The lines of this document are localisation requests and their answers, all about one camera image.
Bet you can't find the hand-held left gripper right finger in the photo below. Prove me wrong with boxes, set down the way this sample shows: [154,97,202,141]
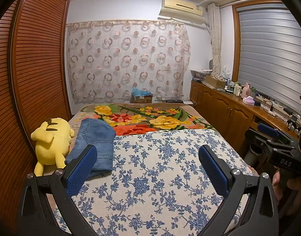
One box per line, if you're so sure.
[198,145,280,236]

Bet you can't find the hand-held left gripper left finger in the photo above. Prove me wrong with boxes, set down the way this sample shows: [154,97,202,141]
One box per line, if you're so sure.
[18,145,99,236]

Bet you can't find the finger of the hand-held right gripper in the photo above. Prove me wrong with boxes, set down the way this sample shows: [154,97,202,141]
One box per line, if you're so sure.
[257,123,298,150]
[244,128,274,153]

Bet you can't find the blue denim pants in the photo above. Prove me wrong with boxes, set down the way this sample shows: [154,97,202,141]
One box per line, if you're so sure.
[65,118,116,179]

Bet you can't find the person's right hand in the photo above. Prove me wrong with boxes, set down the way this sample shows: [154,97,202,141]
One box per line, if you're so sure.
[272,170,301,217]

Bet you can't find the grey cylindrical bin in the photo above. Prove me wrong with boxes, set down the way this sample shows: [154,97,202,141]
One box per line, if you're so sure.
[243,141,262,171]

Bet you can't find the white power strip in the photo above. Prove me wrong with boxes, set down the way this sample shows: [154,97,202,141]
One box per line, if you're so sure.
[262,98,292,115]

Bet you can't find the yellow plush toy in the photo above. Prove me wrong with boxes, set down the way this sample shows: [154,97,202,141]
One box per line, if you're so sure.
[31,117,75,177]

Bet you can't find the wooden side cabinet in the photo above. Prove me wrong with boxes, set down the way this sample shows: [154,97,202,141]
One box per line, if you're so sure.
[190,81,301,160]

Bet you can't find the pink bottle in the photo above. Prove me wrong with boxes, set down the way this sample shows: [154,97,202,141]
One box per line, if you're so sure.
[241,82,251,98]

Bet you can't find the row of toiletry bottles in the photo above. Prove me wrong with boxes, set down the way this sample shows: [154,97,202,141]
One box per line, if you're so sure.
[225,77,242,96]

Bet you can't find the blue floral white bedsheet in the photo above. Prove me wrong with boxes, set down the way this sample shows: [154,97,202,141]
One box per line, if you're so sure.
[53,128,261,236]

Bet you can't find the grey striped window blind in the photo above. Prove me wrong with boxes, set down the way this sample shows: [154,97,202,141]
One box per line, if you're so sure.
[237,4,301,118]

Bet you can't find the shallow cardboard tray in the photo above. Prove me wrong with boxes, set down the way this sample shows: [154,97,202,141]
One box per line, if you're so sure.
[204,74,227,89]

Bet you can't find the colourful flower blanket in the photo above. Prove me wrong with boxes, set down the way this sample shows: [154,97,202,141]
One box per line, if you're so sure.
[68,102,215,137]

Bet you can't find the stack of papers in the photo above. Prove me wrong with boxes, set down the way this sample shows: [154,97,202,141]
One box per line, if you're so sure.
[190,69,213,83]

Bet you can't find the cardboard box with blue bag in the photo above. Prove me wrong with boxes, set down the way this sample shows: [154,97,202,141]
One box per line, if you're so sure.
[131,87,154,104]

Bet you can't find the beige tied window curtain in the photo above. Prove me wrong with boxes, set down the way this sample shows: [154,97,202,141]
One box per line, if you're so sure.
[207,3,223,75]

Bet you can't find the wooden louvered wardrobe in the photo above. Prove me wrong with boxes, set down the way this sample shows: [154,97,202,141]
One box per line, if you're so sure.
[0,0,73,212]

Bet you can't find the circle patterned sheer curtain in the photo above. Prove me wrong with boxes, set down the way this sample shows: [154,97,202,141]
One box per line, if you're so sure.
[65,20,191,104]

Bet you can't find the wooden window frame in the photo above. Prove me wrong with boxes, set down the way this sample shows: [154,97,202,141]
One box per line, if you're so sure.
[232,0,286,83]

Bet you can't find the beige wall air conditioner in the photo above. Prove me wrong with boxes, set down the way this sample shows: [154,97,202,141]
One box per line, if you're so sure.
[158,0,207,25]

